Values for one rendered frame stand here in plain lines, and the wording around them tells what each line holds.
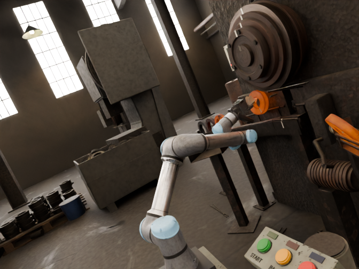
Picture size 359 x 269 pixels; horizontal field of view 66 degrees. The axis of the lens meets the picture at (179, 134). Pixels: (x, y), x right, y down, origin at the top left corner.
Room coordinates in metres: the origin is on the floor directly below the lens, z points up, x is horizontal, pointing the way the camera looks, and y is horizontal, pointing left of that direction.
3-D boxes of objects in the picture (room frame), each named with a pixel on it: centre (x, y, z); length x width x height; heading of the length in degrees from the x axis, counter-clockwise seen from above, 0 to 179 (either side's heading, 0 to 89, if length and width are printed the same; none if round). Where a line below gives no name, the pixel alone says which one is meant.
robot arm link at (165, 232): (1.14, 0.22, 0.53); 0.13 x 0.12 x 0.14; 32
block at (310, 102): (1.29, -0.68, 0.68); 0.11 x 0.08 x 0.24; 109
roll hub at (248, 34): (1.47, -0.50, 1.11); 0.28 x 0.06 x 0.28; 19
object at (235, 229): (1.88, -0.16, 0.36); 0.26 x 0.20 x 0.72; 54
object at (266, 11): (1.51, -0.59, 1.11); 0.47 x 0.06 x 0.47; 19
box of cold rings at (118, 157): (3.88, 0.97, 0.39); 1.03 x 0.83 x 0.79; 113
